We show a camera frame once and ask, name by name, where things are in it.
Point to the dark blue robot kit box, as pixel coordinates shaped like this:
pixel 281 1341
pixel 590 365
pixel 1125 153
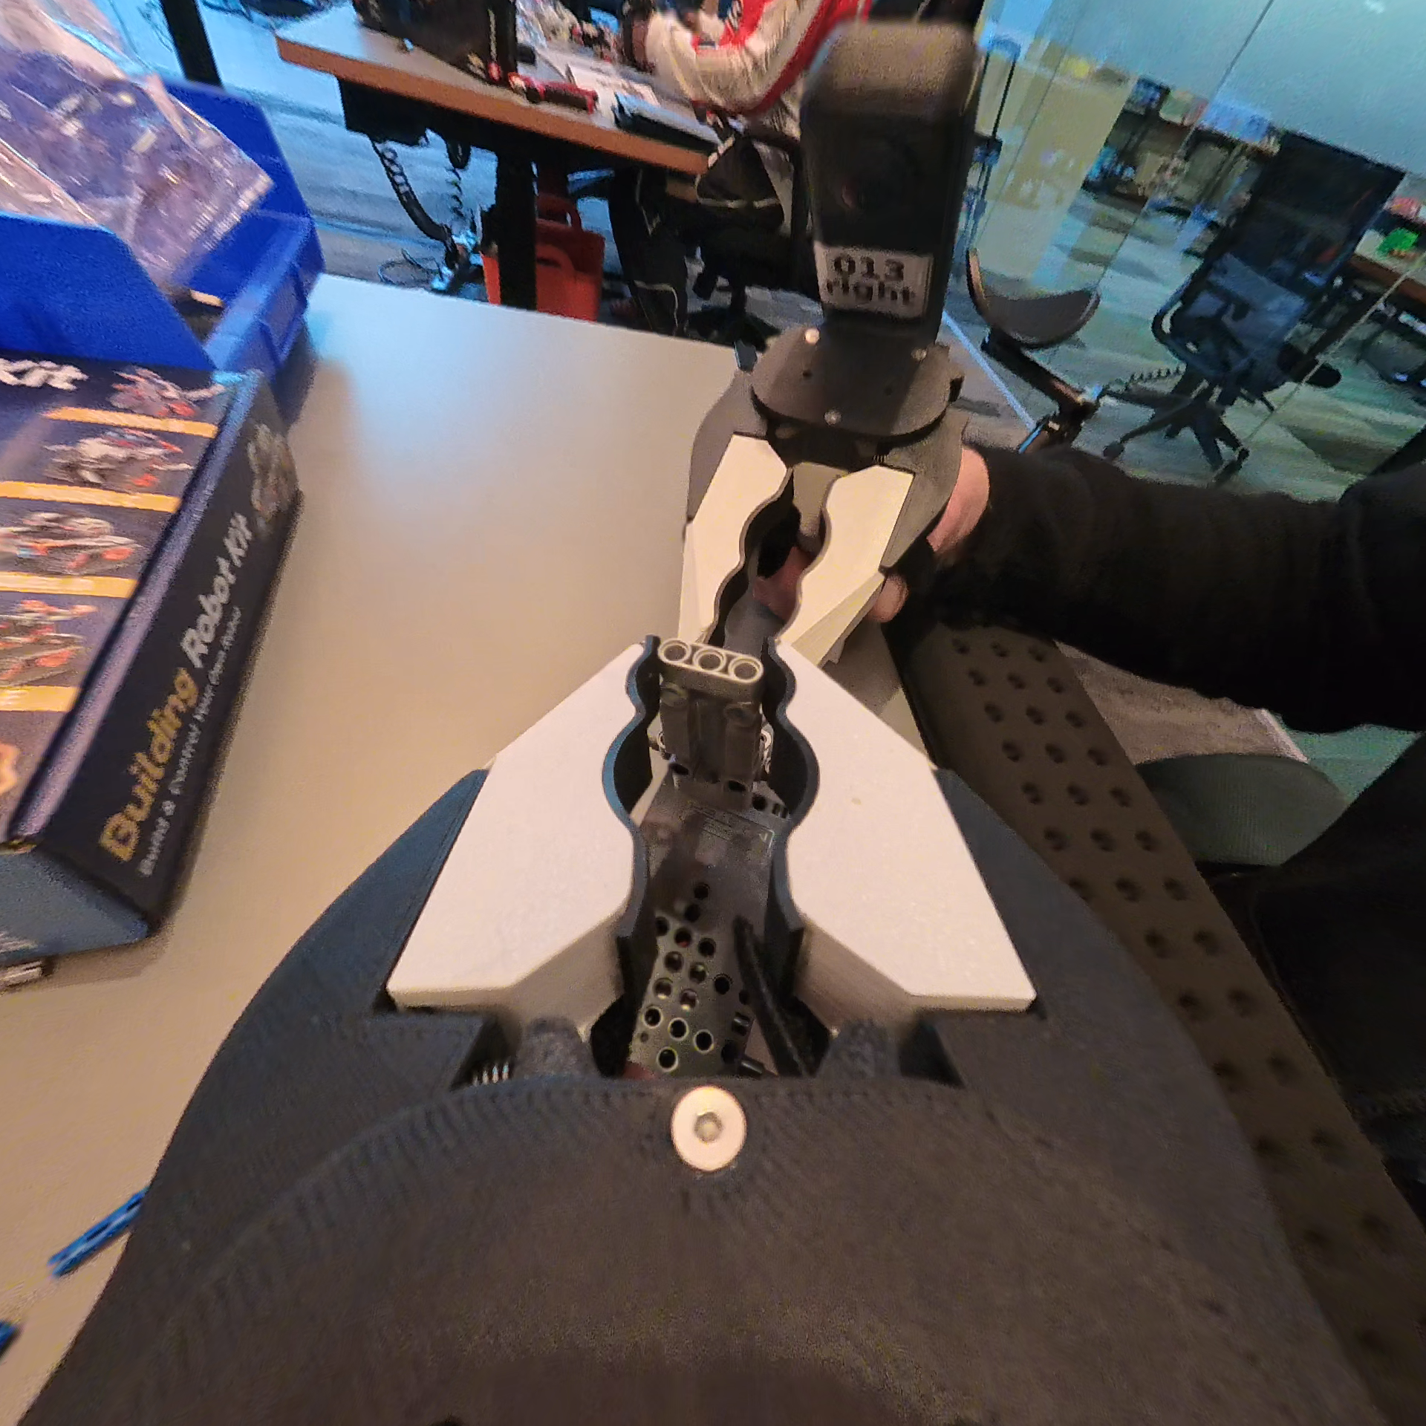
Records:
pixel 201 623

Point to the grey panel assembly with connectors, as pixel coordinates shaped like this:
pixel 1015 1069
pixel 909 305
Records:
pixel 706 713

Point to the orange bag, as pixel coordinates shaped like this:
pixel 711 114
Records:
pixel 558 266

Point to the person's right hand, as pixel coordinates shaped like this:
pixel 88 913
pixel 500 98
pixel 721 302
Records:
pixel 965 501

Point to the black perforated hub box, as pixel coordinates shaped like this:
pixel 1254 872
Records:
pixel 692 879

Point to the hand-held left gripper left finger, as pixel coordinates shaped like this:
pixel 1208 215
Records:
pixel 514 891

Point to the blue tagged parts bin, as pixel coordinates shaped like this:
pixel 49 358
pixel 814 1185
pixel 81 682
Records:
pixel 111 300

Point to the dark green chair seat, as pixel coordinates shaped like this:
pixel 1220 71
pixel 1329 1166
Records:
pixel 1249 808

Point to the black saddle stool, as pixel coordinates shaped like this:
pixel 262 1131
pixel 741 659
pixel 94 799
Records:
pixel 1037 312

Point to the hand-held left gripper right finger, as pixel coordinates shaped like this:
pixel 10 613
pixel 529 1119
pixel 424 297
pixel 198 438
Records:
pixel 902 891

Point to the brown-edged work desk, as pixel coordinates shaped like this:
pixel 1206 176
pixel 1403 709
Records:
pixel 446 78

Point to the black mesh office chair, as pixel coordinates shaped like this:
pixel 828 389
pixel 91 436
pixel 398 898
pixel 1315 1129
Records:
pixel 1271 278

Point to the person's right forearm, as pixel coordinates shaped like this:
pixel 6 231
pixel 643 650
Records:
pixel 1171 579

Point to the black toy box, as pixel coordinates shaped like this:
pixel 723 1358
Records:
pixel 446 27

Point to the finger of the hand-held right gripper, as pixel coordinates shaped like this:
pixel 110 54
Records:
pixel 870 535
pixel 724 513

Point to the pile of clear plastic bags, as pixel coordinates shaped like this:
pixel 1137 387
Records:
pixel 111 166

